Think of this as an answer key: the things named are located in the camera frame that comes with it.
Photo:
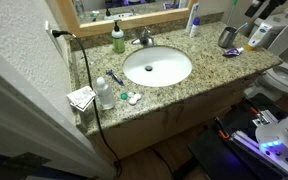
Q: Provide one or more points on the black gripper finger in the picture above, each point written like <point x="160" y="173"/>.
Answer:
<point x="254" y="8"/>
<point x="272" y="7"/>

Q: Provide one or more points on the silver metal cup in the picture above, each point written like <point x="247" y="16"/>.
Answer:
<point x="226" y="38"/>

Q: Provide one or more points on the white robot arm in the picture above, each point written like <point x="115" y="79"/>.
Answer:
<point x="284" y="136"/>

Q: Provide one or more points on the purple toothpaste tube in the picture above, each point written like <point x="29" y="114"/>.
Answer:
<point x="232" y="52"/>

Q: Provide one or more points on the white lotion tube orange cap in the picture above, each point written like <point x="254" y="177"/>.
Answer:
<point x="260" y="35"/>

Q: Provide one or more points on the tall white blue tube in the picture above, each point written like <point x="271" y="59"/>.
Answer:
<point x="192" y="16"/>

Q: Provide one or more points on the small white blue-capped bottle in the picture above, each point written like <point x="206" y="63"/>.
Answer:
<point x="194" y="29"/>

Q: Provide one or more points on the white toilet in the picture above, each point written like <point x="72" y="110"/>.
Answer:
<point x="284" y="78"/>

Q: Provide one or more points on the black orange clamp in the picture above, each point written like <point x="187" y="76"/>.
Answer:
<point x="254" y="110"/>
<point x="222" y="130"/>

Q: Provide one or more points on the white oval sink basin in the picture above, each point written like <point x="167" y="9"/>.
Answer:
<point x="164" y="71"/>

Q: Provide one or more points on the chrome sink faucet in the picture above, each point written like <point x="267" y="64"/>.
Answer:
<point x="145" y="38"/>

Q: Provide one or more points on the metal sink drain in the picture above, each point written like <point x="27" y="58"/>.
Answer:
<point x="148" y="68"/>

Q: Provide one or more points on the wood framed mirror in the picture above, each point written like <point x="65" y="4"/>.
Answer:
<point x="127" y="24"/>

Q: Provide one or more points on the green soap pump bottle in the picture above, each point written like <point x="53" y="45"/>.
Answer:
<point x="118" y="41"/>

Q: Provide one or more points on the white contact lens case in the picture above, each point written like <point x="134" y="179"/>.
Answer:
<point x="134" y="99"/>

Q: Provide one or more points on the wooden vanity cabinet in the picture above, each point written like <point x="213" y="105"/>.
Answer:
<point x="157" y="123"/>

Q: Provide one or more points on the black robot cart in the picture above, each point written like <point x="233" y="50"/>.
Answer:
<point x="214" y="156"/>

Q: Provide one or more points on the blue razor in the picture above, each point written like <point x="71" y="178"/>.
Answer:
<point x="115" y="77"/>

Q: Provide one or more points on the green lens case cap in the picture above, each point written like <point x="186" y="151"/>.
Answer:
<point x="124" y="96"/>

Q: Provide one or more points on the clear plastic bottle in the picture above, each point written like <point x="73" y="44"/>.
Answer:
<point x="105" y="95"/>

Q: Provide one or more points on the white door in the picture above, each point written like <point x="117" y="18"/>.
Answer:
<point x="34" y="133"/>

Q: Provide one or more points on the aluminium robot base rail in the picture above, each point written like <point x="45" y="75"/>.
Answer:
<point x="250" y="145"/>

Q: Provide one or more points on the white wall outlet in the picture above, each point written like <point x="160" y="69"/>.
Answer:
<point x="52" y="36"/>

